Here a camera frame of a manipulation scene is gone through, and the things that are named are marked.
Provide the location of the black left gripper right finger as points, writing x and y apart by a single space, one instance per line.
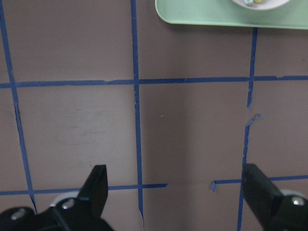
261 195

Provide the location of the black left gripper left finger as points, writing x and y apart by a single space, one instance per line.
94 190

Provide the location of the beige round plate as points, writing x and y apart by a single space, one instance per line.
263 6

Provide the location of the light green plastic tray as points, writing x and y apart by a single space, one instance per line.
293 15

